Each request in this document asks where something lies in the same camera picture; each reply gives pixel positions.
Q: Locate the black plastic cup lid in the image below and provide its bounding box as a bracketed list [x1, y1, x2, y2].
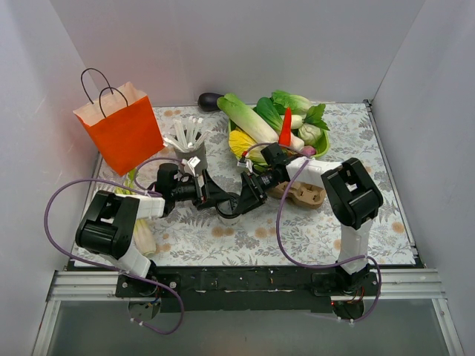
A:
[215, 193, 240, 220]

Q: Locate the white paper coffee cup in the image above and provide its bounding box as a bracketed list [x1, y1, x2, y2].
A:
[219, 216, 240, 227]

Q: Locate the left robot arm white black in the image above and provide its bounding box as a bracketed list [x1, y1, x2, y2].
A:
[76, 163, 232, 297]

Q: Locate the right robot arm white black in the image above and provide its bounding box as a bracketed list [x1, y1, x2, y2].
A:
[230, 142, 383, 295]

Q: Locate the floral tablecloth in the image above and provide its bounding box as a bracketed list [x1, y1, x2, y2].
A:
[72, 102, 419, 267]

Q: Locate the grey straw holder cup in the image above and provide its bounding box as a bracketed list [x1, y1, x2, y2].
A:
[174, 143, 208, 176]

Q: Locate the yellow cabbage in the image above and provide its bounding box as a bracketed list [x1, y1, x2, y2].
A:
[229, 129, 267, 165]

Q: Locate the cardboard cup carrier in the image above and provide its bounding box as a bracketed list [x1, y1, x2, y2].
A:
[266, 182, 326, 209]

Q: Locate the orange carrot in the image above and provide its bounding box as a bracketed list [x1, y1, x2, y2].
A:
[278, 108, 292, 146]

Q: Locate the green celery stalk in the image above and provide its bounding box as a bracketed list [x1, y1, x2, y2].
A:
[123, 168, 156, 257]

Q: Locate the purple onion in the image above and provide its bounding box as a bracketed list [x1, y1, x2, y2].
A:
[301, 145, 317, 156]

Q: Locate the napa cabbage long green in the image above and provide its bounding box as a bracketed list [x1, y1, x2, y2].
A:
[217, 93, 278, 143]

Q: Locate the pale green round cabbage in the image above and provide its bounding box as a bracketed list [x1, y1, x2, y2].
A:
[298, 123, 323, 146]

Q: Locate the bok choy dark green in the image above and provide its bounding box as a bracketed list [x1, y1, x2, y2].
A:
[254, 97, 284, 134]

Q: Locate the white radish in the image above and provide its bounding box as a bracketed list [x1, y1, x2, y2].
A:
[278, 115, 304, 151]

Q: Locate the green plastic basket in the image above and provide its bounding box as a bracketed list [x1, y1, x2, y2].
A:
[229, 114, 330, 158]

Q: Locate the orange paper bag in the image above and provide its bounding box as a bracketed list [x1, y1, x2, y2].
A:
[73, 82, 164, 176]

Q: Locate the dark purple eggplant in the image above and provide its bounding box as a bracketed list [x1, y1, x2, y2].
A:
[197, 92, 223, 112]

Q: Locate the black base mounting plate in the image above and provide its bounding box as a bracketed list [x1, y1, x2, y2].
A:
[115, 266, 378, 313]

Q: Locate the leafy green herb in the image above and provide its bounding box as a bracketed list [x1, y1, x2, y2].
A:
[304, 103, 329, 131]

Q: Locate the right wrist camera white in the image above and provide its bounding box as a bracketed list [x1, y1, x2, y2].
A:
[237, 151, 255, 174]

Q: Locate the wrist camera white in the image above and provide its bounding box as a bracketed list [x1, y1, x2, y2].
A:
[181, 156, 202, 177]
[237, 151, 255, 174]

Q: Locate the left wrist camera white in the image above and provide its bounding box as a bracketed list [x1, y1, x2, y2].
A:
[181, 156, 202, 177]

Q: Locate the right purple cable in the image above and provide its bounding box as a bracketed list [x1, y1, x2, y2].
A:
[240, 142, 383, 323]

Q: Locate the aluminium frame rail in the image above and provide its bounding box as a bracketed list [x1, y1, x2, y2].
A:
[47, 268, 446, 301]

